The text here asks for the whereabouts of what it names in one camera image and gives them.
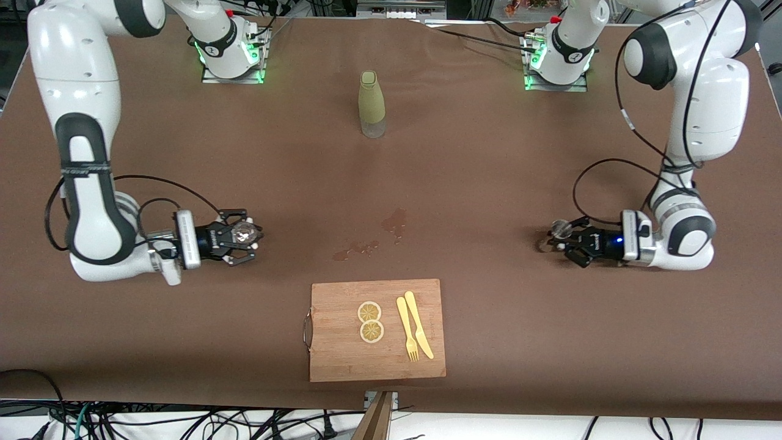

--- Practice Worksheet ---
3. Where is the clear glass measuring cup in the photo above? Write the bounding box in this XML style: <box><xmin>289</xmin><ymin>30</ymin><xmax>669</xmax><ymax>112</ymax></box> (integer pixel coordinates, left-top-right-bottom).
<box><xmin>229</xmin><ymin>221</ymin><xmax>258</xmax><ymax>246</ymax></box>

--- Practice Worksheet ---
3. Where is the steel double cone jigger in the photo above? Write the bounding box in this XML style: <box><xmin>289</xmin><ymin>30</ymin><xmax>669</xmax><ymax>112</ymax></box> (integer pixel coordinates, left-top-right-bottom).
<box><xmin>536</xmin><ymin>218</ymin><xmax>575</xmax><ymax>253</ymax></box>

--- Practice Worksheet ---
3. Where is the spilled liquid puddle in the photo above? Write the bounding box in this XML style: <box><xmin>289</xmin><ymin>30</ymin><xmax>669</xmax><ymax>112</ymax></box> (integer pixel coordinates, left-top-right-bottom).
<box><xmin>381</xmin><ymin>207</ymin><xmax>409</xmax><ymax>246</ymax></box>
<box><xmin>332</xmin><ymin>239</ymin><xmax>381</xmax><ymax>263</ymax></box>

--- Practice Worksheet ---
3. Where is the wooden cutting board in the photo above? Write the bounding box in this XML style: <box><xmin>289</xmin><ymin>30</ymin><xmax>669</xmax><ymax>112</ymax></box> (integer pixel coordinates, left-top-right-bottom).
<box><xmin>303</xmin><ymin>279</ymin><xmax>447</xmax><ymax>384</ymax></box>

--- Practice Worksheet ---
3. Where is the brown table cover sheet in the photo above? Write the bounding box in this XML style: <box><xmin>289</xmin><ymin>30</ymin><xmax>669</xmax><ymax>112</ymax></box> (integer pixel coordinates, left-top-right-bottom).
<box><xmin>0</xmin><ymin>12</ymin><xmax>782</xmax><ymax>422</ymax></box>

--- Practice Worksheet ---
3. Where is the yellow plastic knife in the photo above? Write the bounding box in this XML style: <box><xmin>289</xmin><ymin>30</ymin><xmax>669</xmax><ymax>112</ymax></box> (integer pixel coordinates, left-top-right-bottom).
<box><xmin>404</xmin><ymin>291</ymin><xmax>435</xmax><ymax>360</ymax></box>

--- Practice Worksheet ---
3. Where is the yellow plastic fork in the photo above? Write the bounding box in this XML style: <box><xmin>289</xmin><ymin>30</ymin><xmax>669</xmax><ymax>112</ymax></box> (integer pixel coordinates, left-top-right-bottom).
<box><xmin>396</xmin><ymin>296</ymin><xmax>420</xmax><ymax>363</ymax></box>

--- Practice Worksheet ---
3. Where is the olive green sleeved bottle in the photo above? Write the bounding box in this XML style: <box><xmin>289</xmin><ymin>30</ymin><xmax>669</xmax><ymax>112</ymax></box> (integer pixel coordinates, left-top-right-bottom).
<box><xmin>358</xmin><ymin>71</ymin><xmax>387</xmax><ymax>139</ymax></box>

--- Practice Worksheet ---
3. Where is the grey power strip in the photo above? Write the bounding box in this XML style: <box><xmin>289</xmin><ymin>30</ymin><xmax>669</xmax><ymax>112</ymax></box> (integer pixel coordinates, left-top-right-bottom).
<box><xmin>357</xmin><ymin>0</ymin><xmax>447</xmax><ymax>20</ymax></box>

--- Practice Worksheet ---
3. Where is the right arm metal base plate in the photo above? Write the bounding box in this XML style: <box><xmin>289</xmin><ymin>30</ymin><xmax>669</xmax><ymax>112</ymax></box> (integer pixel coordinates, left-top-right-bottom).
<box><xmin>201</xmin><ymin>27</ymin><xmax>268</xmax><ymax>85</ymax></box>

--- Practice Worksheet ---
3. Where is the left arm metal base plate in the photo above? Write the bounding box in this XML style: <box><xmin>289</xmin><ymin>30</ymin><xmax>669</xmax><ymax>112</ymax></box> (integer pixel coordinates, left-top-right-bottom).
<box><xmin>524</xmin><ymin>34</ymin><xmax>589</xmax><ymax>93</ymax></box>

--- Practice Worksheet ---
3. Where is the black base power cable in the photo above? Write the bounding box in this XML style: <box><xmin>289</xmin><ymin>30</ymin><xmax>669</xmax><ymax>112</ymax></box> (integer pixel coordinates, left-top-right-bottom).
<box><xmin>422</xmin><ymin>17</ymin><xmax>542</xmax><ymax>53</ymax></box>

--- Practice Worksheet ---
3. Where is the wooden post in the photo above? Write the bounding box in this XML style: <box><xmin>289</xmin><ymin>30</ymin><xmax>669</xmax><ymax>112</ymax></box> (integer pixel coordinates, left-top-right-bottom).
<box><xmin>351</xmin><ymin>391</ymin><xmax>395</xmax><ymax>440</ymax></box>

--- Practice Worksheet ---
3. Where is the black cable loop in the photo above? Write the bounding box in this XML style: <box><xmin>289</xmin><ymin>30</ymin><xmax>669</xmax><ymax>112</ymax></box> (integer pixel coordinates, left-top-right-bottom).
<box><xmin>0</xmin><ymin>368</ymin><xmax>69</xmax><ymax>440</ymax></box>

